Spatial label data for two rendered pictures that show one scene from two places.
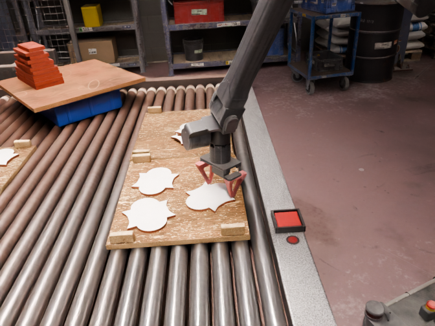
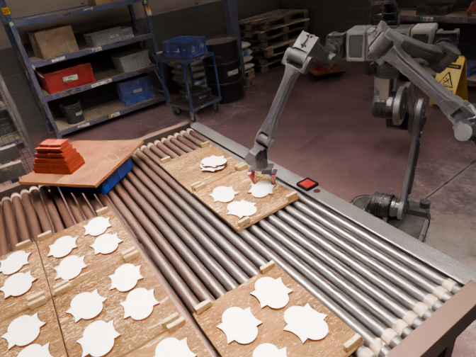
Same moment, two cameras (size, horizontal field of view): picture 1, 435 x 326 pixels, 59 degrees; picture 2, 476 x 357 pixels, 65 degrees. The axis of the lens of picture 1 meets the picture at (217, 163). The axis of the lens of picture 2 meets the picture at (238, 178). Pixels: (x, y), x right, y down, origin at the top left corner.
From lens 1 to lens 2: 1.00 m
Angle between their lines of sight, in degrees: 24
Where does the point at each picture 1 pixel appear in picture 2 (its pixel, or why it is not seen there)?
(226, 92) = (269, 127)
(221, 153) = (265, 161)
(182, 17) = (56, 86)
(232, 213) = (281, 191)
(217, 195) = (265, 187)
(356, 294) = not seen: hidden behind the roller
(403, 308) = not seen: hidden behind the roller
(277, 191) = (287, 175)
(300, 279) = (334, 202)
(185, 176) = (236, 186)
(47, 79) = (75, 163)
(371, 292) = not seen: hidden behind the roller
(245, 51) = (278, 105)
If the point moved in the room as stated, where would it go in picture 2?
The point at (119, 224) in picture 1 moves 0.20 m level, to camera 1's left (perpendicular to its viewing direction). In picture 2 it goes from (231, 219) to (192, 239)
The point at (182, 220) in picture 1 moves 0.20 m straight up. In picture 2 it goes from (261, 204) to (256, 166)
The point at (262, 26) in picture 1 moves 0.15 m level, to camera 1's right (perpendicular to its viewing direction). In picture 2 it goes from (287, 91) to (314, 82)
